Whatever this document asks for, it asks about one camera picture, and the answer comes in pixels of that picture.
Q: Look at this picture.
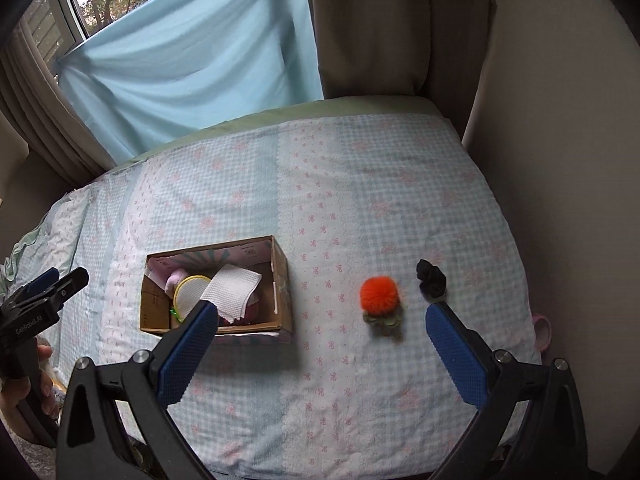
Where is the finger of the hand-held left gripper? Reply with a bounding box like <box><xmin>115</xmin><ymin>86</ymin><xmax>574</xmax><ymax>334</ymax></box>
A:
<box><xmin>15</xmin><ymin>266</ymin><xmax>91</xmax><ymax>308</ymax></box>
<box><xmin>12</xmin><ymin>267</ymin><xmax>61</xmax><ymax>299</ymax></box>

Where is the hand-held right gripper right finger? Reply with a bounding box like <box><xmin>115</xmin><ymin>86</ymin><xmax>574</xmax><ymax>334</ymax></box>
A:
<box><xmin>424</xmin><ymin>302</ymin><xmax>589</xmax><ymax>480</ymax></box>

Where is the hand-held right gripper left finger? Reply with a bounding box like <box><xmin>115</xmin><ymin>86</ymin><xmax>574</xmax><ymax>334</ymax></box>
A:
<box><xmin>55</xmin><ymin>299</ymin><xmax>221</xmax><ymax>480</ymax></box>

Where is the round yellow-rimmed white pad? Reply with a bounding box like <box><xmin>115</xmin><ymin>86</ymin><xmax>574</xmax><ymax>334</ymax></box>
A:
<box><xmin>172</xmin><ymin>274</ymin><xmax>214</xmax><ymax>319</ymax></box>

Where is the white paper tissue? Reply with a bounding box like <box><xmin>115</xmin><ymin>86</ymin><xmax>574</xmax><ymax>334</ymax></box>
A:
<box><xmin>200</xmin><ymin>263</ymin><xmax>263</xmax><ymax>320</ymax></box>

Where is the black scrunchie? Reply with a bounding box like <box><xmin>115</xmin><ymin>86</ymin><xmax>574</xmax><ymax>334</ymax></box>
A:
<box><xmin>416</xmin><ymin>258</ymin><xmax>448</xmax><ymax>301</ymax></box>

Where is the orange pompom toy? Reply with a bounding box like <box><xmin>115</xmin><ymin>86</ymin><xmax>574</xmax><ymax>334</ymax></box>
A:
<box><xmin>359</xmin><ymin>274</ymin><xmax>405</xmax><ymax>342</ymax></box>

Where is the cardboard box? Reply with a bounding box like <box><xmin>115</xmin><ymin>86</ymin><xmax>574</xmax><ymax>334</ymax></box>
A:
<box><xmin>139</xmin><ymin>234</ymin><xmax>296</xmax><ymax>345</ymax></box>

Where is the person's left hand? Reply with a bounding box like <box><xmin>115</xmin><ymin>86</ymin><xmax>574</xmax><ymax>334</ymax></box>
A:
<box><xmin>0</xmin><ymin>344</ymin><xmax>65</xmax><ymax>445</ymax></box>

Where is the pink round object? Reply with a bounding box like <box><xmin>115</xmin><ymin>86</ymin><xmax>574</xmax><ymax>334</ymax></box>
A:
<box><xmin>532</xmin><ymin>312</ymin><xmax>553</xmax><ymax>351</ymax></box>

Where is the beige curtain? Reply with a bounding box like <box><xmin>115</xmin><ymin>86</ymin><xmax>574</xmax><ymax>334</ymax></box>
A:
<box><xmin>300</xmin><ymin>0</ymin><xmax>494</xmax><ymax>136</ymax></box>
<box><xmin>0</xmin><ymin>25</ymin><xmax>119</xmax><ymax>192</ymax></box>

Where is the pastel checked printed quilt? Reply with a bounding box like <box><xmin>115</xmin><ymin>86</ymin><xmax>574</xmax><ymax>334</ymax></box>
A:
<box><xmin>0</xmin><ymin>112</ymin><xmax>544</xmax><ymax>479</ymax></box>

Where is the light blue hanging sheet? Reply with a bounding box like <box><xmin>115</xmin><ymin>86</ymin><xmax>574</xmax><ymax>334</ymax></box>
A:
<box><xmin>52</xmin><ymin>0</ymin><xmax>325</xmax><ymax>169</ymax></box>

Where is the green bed sheet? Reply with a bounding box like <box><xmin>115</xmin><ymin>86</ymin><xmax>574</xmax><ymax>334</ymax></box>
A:
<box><xmin>114</xmin><ymin>95</ymin><xmax>452</xmax><ymax>167</ymax></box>

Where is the white window frame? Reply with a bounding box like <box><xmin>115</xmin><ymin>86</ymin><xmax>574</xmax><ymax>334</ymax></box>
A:
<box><xmin>20</xmin><ymin>0</ymin><xmax>101</xmax><ymax>56</ymax></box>

